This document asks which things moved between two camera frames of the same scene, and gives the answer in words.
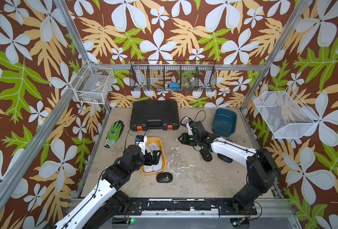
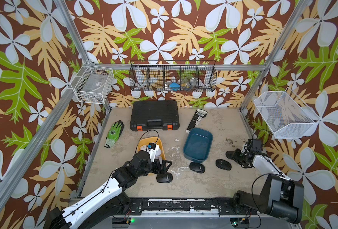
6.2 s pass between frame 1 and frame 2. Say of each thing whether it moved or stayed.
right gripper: moved
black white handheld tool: moved
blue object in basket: stayed
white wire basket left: stayed
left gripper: moved
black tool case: stayed
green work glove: stayed
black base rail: stayed
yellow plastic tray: stayed
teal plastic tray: moved
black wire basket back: stayed
